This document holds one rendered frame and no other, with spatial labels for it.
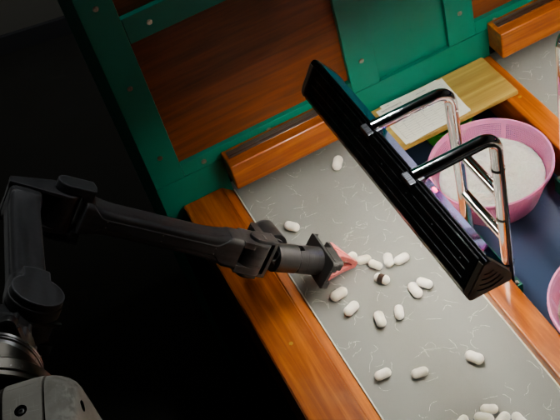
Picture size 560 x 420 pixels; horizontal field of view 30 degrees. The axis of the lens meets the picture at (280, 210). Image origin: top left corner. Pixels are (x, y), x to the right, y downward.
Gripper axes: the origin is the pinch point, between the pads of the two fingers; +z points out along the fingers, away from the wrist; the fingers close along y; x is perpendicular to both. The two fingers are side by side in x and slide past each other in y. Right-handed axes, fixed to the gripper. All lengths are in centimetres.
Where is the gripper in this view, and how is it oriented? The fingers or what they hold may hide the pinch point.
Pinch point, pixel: (352, 263)
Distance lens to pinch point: 213.2
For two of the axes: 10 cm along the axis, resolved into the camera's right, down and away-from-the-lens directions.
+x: -3.9, 8.0, 4.6
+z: 8.3, 0.9, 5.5
